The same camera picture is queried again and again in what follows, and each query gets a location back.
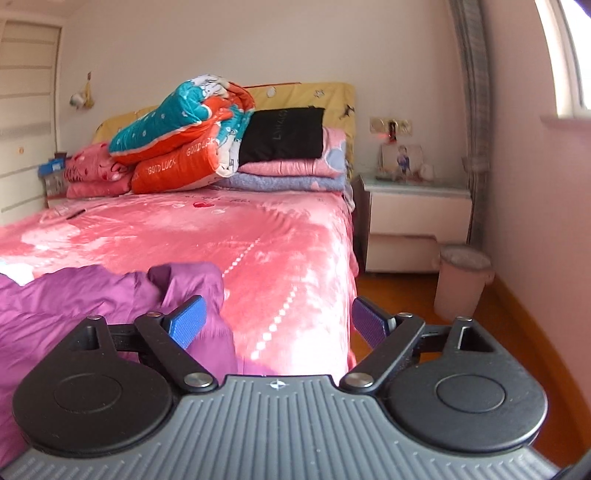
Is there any purple down jacket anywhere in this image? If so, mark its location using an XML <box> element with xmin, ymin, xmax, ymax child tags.
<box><xmin>0</xmin><ymin>262</ymin><xmax>238</xmax><ymax>455</ymax></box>

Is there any folded lavender blanket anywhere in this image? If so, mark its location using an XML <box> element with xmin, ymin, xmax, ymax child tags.
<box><xmin>215</xmin><ymin>172</ymin><xmax>347</xmax><ymax>193</ymax></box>

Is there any white nightstand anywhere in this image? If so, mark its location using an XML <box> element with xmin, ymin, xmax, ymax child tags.
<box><xmin>359</xmin><ymin>172</ymin><xmax>474</xmax><ymax>276</ymax></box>

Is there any pink printed blanket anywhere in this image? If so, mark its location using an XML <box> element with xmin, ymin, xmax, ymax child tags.
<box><xmin>0</xmin><ymin>190</ymin><xmax>361</xmax><ymax>377</ymax></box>

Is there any white wardrobe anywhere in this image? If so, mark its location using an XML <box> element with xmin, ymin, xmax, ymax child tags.
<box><xmin>0</xmin><ymin>19</ymin><xmax>63</xmax><ymax>227</ymax></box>

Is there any grey curtain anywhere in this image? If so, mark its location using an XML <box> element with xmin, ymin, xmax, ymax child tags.
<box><xmin>449</xmin><ymin>0</ymin><xmax>494</xmax><ymax>245</ymax></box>

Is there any folded pink blanket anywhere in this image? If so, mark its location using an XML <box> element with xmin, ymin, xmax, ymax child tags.
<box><xmin>236</xmin><ymin>128</ymin><xmax>348</xmax><ymax>178</ymax></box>

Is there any framed photo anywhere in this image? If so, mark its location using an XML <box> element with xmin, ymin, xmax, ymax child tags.
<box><xmin>380</xmin><ymin>143</ymin><xmax>424</xmax><ymax>182</ymax></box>

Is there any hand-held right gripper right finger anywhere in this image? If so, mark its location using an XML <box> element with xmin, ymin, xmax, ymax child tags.
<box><xmin>339</xmin><ymin>296</ymin><xmax>495</xmax><ymax>394</ymax></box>

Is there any window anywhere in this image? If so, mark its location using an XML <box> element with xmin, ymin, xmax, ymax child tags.
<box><xmin>534</xmin><ymin>0</ymin><xmax>591</xmax><ymax>118</ymax></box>

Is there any hanging wall ornament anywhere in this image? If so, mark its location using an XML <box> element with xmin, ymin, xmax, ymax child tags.
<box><xmin>69</xmin><ymin>71</ymin><xmax>94</xmax><ymax>110</ymax></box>

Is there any pink patterned pillow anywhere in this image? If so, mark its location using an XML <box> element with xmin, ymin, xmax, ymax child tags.
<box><xmin>64</xmin><ymin>142</ymin><xmax>134</xmax><ymax>199</ymax></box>

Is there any orange and teal quilt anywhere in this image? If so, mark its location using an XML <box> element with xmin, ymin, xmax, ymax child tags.
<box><xmin>108</xmin><ymin>75</ymin><xmax>256</xmax><ymax>195</ymax></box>

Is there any black cushion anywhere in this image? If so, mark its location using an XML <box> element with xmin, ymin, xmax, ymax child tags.
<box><xmin>239</xmin><ymin>107</ymin><xmax>326</xmax><ymax>163</ymax></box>

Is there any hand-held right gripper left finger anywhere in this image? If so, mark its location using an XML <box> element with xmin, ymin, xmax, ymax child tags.
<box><xmin>65</xmin><ymin>294</ymin><xmax>220</xmax><ymax>394</ymax></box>

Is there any white wall socket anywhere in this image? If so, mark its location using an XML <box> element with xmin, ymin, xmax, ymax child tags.
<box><xmin>369</xmin><ymin>117</ymin><xmax>413</xmax><ymax>138</ymax></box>

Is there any yellow headboard cover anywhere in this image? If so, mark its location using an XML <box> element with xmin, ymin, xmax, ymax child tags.
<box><xmin>93</xmin><ymin>82</ymin><xmax>357</xmax><ymax>176</ymax></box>

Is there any pink trash bin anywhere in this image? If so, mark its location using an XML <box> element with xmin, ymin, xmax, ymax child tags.
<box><xmin>433</xmin><ymin>244</ymin><xmax>496</xmax><ymax>324</ymax></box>

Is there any clear plastic container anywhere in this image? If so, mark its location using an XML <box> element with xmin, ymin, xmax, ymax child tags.
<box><xmin>43</xmin><ymin>173</ymin><xmax>69</xmax><ymax>195</ymax></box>

